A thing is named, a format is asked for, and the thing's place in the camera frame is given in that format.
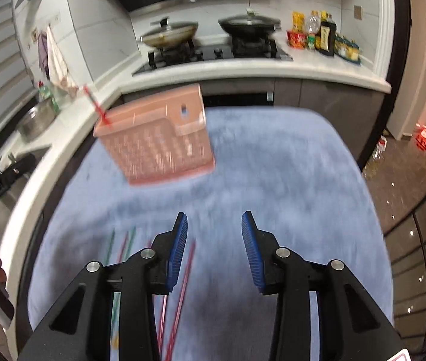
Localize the green chopstick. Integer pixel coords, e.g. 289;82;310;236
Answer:
104;230;116;266
110;228;136;350

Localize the dark soy sauce bottle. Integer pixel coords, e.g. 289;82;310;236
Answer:
319;13;337;57

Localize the steel wok with lid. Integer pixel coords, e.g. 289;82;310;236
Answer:
140;16;198;49

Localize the yellow seasoning packet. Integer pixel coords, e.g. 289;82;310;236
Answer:
292;11;305;33

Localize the blue fleece table cloth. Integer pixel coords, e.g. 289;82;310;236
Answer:
28;107;393;360

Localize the red box on floor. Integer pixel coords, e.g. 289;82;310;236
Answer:
415;127;426;153

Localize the clear plastic bottle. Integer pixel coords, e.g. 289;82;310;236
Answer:
305;11;321;36

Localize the dark red chopstick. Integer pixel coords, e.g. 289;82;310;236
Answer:
158;295;168;350

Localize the pink plastic utensil basket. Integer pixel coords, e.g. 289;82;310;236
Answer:
93;84;215;186

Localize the black gas stove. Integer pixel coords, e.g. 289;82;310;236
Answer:
133;38;293;75

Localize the black wok with lid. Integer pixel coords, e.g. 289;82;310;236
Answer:
218;11;281;39

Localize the green detergent bottle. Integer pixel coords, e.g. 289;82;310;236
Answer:
38;81;53;100

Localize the oil bottle on floor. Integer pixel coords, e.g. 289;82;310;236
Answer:
362;135;387;179

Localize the red seasoning container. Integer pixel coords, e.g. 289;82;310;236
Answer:
286;30;308;50

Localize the white hanging towel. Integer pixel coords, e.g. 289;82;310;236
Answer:
46;26;79;98

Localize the row of small jars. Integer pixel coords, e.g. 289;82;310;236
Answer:
334;34;361;64

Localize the pink red chopstick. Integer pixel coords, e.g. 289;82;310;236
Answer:
83;86;110;125

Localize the purple hanging cloth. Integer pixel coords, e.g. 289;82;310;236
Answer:
37;31;49;78

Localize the steel colander bowl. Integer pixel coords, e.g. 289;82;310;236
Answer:
16;97;59;143

